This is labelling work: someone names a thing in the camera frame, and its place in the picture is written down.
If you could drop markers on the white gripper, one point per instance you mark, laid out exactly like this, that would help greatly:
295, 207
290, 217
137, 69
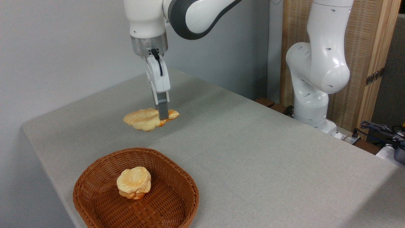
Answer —
159, 82

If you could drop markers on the long bread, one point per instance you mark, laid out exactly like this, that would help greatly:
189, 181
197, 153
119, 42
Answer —
142, 119

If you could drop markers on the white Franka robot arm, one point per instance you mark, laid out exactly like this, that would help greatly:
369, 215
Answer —
319, 63

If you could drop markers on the round puffy bread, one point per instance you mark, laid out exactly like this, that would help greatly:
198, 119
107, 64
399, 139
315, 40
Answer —
133, 182

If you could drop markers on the brown wicker basket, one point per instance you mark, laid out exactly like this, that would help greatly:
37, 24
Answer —
171, 196

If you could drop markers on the grey tablecloth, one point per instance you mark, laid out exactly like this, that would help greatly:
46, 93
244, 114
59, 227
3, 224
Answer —
253, 158

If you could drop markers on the brown wooden block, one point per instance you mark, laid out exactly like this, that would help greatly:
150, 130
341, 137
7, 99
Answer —
265, 102

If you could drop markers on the wooden woven folding screen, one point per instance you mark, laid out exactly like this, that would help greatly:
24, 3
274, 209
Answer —
364, 38

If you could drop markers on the brass screen hinge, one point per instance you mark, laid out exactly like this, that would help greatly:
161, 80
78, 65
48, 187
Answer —
375, 76

